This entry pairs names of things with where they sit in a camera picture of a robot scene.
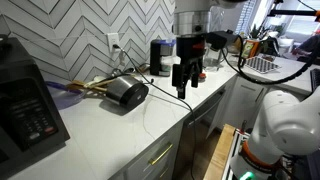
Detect wooden robot stand board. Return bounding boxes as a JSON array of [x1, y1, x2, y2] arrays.
[[204, 124, 235, 180]]

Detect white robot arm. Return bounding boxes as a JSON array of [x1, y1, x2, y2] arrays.
[[172, 0, 320, 180]]

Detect silver tin with black base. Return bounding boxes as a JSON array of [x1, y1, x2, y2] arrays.
[[105, 76, 149, 110]]

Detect black microwave oven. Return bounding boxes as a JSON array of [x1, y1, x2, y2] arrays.
[[0, 34, 70, 179]]

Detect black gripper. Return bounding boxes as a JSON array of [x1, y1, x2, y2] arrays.
[[172, 35, 205, 99]]

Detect wooden utensils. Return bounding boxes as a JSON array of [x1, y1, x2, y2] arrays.
[[66, 79, 113, 92]]

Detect black power cable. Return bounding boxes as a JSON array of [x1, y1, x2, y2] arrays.
[[113, 44, 198, 180]]

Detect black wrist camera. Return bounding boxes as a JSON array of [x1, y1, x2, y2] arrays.
[[205, 31, 237, 50]]

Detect white wall outlet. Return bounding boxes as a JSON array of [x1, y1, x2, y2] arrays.
[[107, 33, 119, 53]]

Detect purple plastic bowl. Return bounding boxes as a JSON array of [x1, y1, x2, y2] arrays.
[[46, 81, 84, 110]]

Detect black and white patterned mat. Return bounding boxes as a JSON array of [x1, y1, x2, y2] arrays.
[[245, 56, 280, 74]]

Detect gold drawer handle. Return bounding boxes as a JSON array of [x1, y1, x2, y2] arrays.
[[149, 142, 173, 165]]

